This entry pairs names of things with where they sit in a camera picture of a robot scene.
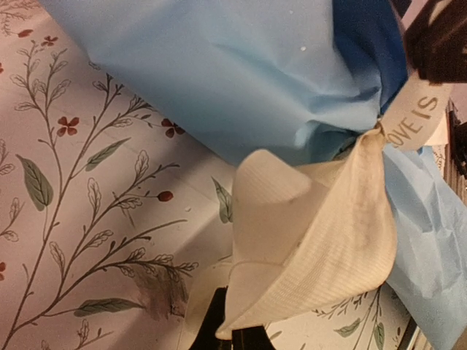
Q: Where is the floral patterned table mat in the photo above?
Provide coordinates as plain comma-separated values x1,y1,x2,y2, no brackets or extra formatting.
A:
1,1,414,349

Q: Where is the white ribbon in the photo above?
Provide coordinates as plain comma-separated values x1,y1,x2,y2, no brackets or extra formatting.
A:
179,74,452,349

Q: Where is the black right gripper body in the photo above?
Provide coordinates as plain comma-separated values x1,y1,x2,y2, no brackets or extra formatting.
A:
404,1,466,84

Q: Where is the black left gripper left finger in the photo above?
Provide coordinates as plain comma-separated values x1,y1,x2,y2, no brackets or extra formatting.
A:
191,287,232,350

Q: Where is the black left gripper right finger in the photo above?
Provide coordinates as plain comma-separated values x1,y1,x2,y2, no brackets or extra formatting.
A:
233,326,275,350

